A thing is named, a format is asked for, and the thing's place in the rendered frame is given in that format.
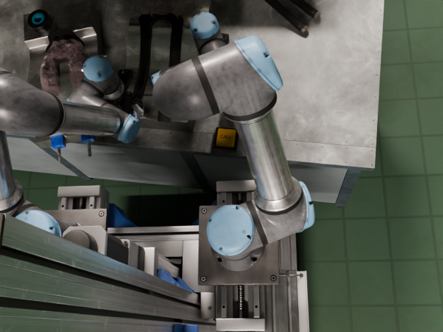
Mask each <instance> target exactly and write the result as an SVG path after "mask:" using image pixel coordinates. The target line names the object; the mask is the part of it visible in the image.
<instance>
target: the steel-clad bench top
mask: <svg viewBox="0 0 443 332"><path fill-rule="evenodd" d="M84 1H89V0H0V67H2V68H4V69H5V70H7V71H9V72H11V73H12V74H14V75H16V76H18V77H19V78H21V79H23V80H24V81H26V82H28V70H29V64H30V50H29V48H28V46H27V45H26V44H25V42H24V20H23V15H24V14H30V13H32V12H33V11H35V10H38V9H42V10H48V9H54V8H57V7H62V6H66V5H72V4H75V3H81V2H84ZM278 1H279V2H280V3H281V4H282V5H283V6H284V7H285V8H287V9H288V10H289V11H290V12H291V13H293V14H294V15H295V16H296V17H297V18H298V19H299V20H300V21H301V22H303V23H304V24H305V25H306V26H307V27H308V28H307V30H306V31H305V32H304V33H303V34H302V33H301V32H300V31H299V30H298V29H296V27H294V26H293V25H292V24H291V23H290V22H288V21H287V20H286V19H285V18H284V17H282V15H281V14H280V13H278V12H277V11H276V10H275V9H274V8H272V7H271V6H270V5H269V4H268V3H267V2H265V0H211V4H212V8H213V11H212V14H213V15H214V16H215V17H216V19H217V21H218V23H219V28H220V32H221V33H223V34H229V43H228V44H230V43H233V42H234V41H235V40H241V39H243V38H247V37H249V36H256V37H258V38H260V39H261V40H262V42H263V43H264V45H265V46H266V48H267V50H268V52H269V53H270V55H271V57H272V59H273V61H274V63H275V65H276V67H277V69H278V71H279V74H280V76H281V79H282V81H283V87H282V88H281V89H280V90H279V91H276V94H277V102H276V105H275V106H274V108H273V111H274V116H275V118H276V122H277V126H278V130H279V133H280V137H281V141H282V144H283V148H284V152H285V156H286V158H287V160H288V161H301V162H309V163H322V164H330V165H343V166H351V167H365V168H372V169H374V168H375V157H376V133H377V121H378V98H379V86H380V63H381V51H382V27H383V16H384V0H304V1H306V2H307V3H308V4H309V5H311V6H312V7H314V8H315V9H316V10H317V11H318V12H320V16H319V17H318V18H317V19H316V20H315V19H313V17H311V16H310V15H308V14H307V13H306V12H305V11H303V10H302V9H300V8H299V7H298V6H297V5H295V4H294V3H292V2H291V1H290V0H278ZM91 2H92V4H93V6H94V7H95V9H96V10H97V12H98V14H99V16H100V18H101V25H102V38H103V51H104V54H106V55H107V57H105V58H106V59H107V60H108V61H109V62H110V63H111V64H112V65H113V68H114V70H115V72H116V73H118V72H119V70H123V69H125V67H126V62H127V34H128V27H129V21H130V19H131V16H139V14H140V8H141V4H142V0H91ZM216 127H220V128H235V125H234V122H233V121H230V120H229V119H226V118H225V117H224V115H223V113H222V112H221V113H218V114H216V115H213V116H211V117H208V118H205V119H199V120H194V126H193V131H192V132H183V131H175V130H160V129H153V128H140V130H139V132H138V134H137V136H136V138H135V139H134V140H133V141H132V142H129V143H124V142H122V141H118V139H116V138H114V137H112V136H102V137H98V138H96V141H95V142H96V143H104V144H117V145H125V146H139V147H146V148H160V149H167V150H181V151H189V152H202V153H216V154H224V155H238V156H245V153H244V151H243V147H242V145H241V141H240V139H239V141H238V146H237V152H223V151H215V150H214V149H213V148H214V140H215V135H216ZM235 129H236V128H235ZM245 157H246V156H245Z"/></svg>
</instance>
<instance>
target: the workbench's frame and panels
mask: <svg viewBox="0 0 443 332"><path fill-rule="evenodd" d="M6 137H7V143H8V147H9V154H10V158H11V164H12V168H13V169H14V170H21V171H33V172H40V173H52V174H58V175H70V176H78V177H80V178H81V179H83V180H88V181H90V180H92V179H93V178H96V179H108V180H121V181H127V182H139V183H146V184H158V185H165V186H177V187H184V188H196V189H202V190H203V192H207V193H208V194H211V193H214V191H216V182H217V181H231V180H254V179H253V177H252V173H251V170H250V168H249V164H248V162H247V159H246V157H245V156H238V155H224V154H216V153H202V152H189V151H181V150H167V149H160V148H146V147H139V146H125V145H117V144H104V143H96V142H91V143H90V144H91V152H92V156H90V157H89V156H88V148H87V143H85V144H84V143H83V142H82V141H78V142H72V143H68V144H66V148H61V162H58V154H57V149H56V150H54V149H53V148H52V147H48V148H41V147H40V146H39V145H37V144H36V137H33V136H19V135H12V134H6ZM287 163H288V165H289V170H290V173H291V176H292V177H294V178H296V179H297V180H298V181H301V182H303V183H304V184H305V185H306V187H307V188H308V190H309V193H310V196H311V198H312V201H316V202H328V203H335V206H337V207H339V208H341V207H345V206H346V204H347V202H348V199H349V197H350V195H351V193H352V191H353V189H354V186H355V184H356V182H357V179H358V178H359V175H360V173H361V171H373V170H374V169H372V168H365V167H351V166H343V165H330V164H322V163H309V162H301V161H287Z"/></svg>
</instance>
